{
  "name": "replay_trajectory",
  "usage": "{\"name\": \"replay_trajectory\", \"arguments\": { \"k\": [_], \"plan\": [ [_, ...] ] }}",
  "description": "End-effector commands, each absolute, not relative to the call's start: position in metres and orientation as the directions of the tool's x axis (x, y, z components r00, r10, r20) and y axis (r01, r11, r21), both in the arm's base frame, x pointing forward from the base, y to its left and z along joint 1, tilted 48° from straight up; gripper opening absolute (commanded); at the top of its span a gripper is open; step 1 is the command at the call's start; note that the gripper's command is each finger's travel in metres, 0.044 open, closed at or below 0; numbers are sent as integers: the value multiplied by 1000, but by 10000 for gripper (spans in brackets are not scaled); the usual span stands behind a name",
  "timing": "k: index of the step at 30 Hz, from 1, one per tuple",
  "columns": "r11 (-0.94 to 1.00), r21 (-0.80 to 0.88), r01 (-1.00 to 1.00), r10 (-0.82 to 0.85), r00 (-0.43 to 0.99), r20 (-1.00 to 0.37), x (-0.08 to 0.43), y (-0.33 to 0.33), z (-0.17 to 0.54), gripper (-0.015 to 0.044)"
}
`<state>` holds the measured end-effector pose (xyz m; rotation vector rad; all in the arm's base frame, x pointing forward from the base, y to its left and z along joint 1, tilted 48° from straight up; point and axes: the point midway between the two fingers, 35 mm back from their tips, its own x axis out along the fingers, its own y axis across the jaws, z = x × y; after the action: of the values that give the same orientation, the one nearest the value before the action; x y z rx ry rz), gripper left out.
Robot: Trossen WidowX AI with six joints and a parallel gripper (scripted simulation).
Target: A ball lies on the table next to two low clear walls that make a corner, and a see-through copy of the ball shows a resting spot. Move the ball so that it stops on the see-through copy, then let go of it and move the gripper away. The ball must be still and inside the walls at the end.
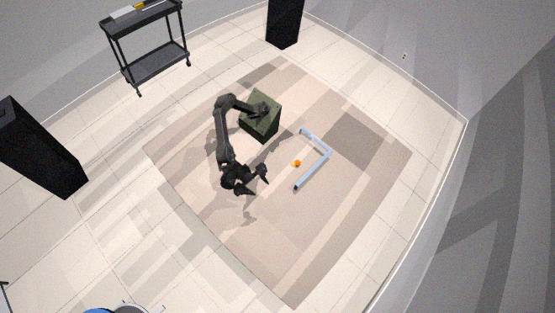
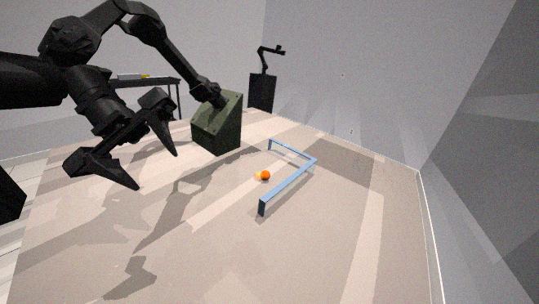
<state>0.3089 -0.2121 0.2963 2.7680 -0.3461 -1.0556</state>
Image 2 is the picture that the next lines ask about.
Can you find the light blue l-shaped wall top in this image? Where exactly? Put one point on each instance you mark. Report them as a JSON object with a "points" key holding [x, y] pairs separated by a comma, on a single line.
{"points": [[271, 193]]}

